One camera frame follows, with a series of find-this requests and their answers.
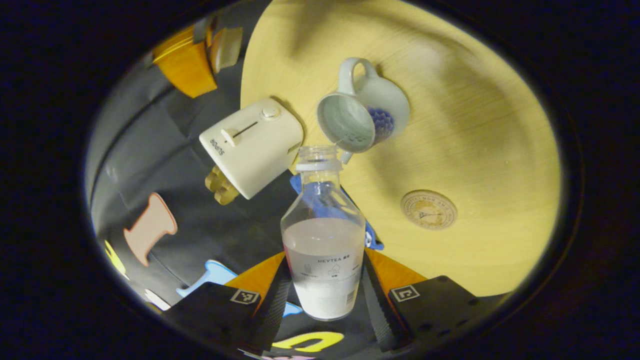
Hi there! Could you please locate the white blue-patterned teacup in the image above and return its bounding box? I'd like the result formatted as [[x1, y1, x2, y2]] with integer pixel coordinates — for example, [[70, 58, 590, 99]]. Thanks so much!
[[315, 56, 412, 165]]

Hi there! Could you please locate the brown toast slice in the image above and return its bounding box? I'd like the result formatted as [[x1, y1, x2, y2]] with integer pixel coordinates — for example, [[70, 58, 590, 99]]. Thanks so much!
[[214, 181, 241, 206], [204, 165, 232, 193]]

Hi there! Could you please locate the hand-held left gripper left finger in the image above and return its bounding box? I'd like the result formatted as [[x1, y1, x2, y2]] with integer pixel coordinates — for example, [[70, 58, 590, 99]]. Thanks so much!
[[162, 251, 294, 354]]

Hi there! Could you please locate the clear plastic water bottle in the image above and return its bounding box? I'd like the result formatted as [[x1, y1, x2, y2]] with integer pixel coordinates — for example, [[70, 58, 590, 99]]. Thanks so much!
[[279, 144, 367, 322]]

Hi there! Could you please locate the blue folded towel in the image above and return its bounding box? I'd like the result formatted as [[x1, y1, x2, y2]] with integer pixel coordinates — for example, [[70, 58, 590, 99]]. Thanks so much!
[[289, 172, 385, 252]]

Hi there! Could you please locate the white toaster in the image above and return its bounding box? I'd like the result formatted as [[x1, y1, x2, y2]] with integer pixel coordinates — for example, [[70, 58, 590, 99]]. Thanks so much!
[[198, 97, 305, 201]]

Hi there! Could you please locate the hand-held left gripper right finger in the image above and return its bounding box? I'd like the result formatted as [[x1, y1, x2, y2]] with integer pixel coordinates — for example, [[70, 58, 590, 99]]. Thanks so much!
[[360, 248, 502, 354]]

